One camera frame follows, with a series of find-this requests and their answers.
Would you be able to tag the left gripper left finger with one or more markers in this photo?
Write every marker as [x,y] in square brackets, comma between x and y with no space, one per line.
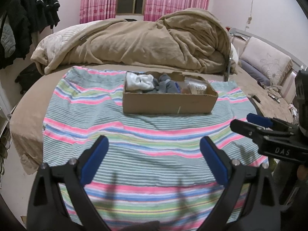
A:
[58,200]

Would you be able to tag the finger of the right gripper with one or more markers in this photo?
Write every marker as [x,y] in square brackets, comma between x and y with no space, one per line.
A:
[250,131]
[264,121]

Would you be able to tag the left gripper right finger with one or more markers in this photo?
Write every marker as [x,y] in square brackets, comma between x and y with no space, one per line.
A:
[261,209]

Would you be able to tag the cotton swab bag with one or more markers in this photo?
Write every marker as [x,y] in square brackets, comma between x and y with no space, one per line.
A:
[196,86]

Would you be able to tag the dark grey sock pair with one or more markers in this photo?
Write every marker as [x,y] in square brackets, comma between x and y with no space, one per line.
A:
[164,84]

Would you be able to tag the white socks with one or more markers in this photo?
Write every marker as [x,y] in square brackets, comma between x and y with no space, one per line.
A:
[135,82]

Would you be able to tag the blue plastic packet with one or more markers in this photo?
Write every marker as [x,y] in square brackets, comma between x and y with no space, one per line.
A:
[178,87]

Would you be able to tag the black small device on bed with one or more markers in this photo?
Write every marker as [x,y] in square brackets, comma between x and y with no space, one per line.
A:
[255,98]

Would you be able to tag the grey pillow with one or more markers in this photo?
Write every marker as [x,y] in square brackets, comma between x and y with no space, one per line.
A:
[254,73]

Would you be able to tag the beige embroidered pillow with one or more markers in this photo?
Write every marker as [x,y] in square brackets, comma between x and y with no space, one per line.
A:
[270,61]

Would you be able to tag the metal bed headboard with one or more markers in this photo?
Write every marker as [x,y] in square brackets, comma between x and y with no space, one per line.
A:
[298,64]

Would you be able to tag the striped pastel towel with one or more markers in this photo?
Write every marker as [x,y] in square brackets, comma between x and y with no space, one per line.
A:
[153,170]

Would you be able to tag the tan bed sheet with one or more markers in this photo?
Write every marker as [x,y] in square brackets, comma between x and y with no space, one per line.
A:
[27,119]

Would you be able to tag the brown cardboard box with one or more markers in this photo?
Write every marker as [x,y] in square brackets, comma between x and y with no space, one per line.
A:
[140,102]

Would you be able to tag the beige plush blanket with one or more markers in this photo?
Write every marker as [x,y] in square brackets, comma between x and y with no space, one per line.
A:
[192,39]

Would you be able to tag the black hanging clothes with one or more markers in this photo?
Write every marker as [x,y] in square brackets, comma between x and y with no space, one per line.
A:
[21,19]

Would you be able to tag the pink curtain left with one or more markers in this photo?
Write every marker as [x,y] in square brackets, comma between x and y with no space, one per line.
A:
[92,10]

